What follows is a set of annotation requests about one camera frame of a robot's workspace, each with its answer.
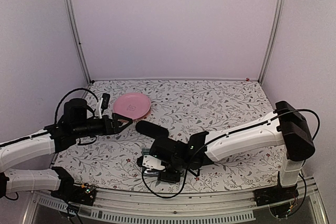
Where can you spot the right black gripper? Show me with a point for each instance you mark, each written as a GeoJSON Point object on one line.
{"type": "Point", "coordinates": [172, 179]}

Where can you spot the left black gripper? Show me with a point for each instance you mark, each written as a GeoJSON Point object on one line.
{"type": "Point", "coordinates": [107, 130]}

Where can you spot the black beige glasses case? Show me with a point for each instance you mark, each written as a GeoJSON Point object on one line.
{"type": "Point", "coordinates": [151, 130]}

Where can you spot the grey marbled glasses case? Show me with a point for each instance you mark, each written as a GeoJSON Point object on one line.
{"type": "Point", "coordinates": [145, 151]}

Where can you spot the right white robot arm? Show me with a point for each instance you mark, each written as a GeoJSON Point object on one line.
{"type": "Point", "coordinates": [284, 126]}

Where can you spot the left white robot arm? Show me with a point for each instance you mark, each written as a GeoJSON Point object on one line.
{"type": "Point", "coordinates": [78, 121]}

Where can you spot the pink round plate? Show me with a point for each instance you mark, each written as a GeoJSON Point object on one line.
{"type": "Point", "coordinates": [132, 105]}

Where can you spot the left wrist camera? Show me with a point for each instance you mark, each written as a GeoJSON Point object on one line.
{"type": "Point", "coordinates": [102, 105]}

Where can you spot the front aluminium rail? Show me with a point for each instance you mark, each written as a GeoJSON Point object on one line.
{"type": "Point", "coordinates": [115, 206]}

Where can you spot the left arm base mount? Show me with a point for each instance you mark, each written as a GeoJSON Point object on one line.
{"type": "Point", "coordinates": [68, 191]}

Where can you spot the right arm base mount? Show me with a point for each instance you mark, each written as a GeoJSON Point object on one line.
{"type": "Point", "coordinates": [274, 194]}

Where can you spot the left aluminium frame post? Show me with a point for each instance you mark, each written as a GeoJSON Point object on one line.
{"type": "Point", "coordinates": [77, 40]}

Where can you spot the aluminium frame post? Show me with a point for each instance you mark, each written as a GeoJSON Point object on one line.
{"type": "Point", "coordinates": [271, 41]}
{"type": "Point", "coordinates": [77, 40]}

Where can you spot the right aluminium frame post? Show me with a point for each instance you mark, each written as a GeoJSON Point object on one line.
{"type": "Point", "coordinates": [271, 41]}

